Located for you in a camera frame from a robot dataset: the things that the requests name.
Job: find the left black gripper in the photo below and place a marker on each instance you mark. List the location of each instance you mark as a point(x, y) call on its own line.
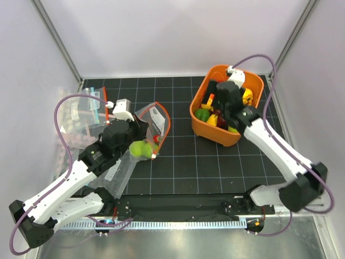
point(140, 127)

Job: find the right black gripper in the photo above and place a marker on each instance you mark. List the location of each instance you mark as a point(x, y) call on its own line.
point(212, 89)

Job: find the green apple top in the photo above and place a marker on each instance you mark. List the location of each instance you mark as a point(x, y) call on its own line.
point(136, 148)

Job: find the green apple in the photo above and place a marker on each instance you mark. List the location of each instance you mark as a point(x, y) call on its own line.
point(136, 148)
point(148, 151)

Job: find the green bell pepper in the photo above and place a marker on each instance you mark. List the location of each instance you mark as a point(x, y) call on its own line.
point(202, 114)

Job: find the red chili pepper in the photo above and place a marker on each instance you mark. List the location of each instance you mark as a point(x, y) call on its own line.
point(157, 139)

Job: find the orange zipper clear bag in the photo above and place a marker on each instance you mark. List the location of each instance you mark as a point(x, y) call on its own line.
point(159, 124)

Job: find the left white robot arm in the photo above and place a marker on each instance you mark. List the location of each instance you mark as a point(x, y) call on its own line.
point(39, 217)

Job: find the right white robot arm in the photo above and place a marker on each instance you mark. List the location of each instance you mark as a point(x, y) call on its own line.
point(305, 181)

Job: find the clear bag white label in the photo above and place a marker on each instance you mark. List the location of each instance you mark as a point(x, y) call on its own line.
point(116, 178)

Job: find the dark red plum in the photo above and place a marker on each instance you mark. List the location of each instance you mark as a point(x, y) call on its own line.
point(221, 122)

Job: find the yellow bell pepper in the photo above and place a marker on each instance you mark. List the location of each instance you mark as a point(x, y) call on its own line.
point(247, 97)

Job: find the orange plastic basket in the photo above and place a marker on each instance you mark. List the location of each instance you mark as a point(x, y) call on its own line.
point(214, 133)

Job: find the green pear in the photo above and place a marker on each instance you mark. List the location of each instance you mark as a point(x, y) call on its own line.
point(232, 130)

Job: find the black grid mat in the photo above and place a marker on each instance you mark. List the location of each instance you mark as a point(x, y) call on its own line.
point(187, 164)

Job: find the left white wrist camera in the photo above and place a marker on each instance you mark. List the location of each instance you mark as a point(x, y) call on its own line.
point(121, 109)

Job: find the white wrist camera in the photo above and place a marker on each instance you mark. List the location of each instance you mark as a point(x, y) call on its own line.
point(121, 109)
point(236, 76)

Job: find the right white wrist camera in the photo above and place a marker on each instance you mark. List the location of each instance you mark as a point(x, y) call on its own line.
point(236, 76)

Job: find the slotted cable duct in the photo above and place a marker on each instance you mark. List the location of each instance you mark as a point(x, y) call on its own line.
point(87, 224)

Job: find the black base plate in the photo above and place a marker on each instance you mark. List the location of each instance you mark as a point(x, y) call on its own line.
point(183, 207)

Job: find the right aluminium frame post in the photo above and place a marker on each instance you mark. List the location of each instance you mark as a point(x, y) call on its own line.
point(297, 30)

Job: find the aluminium frame post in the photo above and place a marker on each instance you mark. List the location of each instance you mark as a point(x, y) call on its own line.
point(297, 30)
point(44, 16)

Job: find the left aluminium frame post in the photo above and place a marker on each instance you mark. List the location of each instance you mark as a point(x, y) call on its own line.
point(44, 16)

